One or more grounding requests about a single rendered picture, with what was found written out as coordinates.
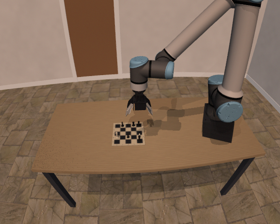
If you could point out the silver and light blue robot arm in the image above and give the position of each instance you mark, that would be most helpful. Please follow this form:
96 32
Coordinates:
224 91

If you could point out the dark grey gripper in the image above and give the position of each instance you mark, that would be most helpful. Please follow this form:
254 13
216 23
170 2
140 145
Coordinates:
139 103

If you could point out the black and tan chessboard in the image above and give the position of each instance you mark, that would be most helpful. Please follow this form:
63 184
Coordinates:
133 132

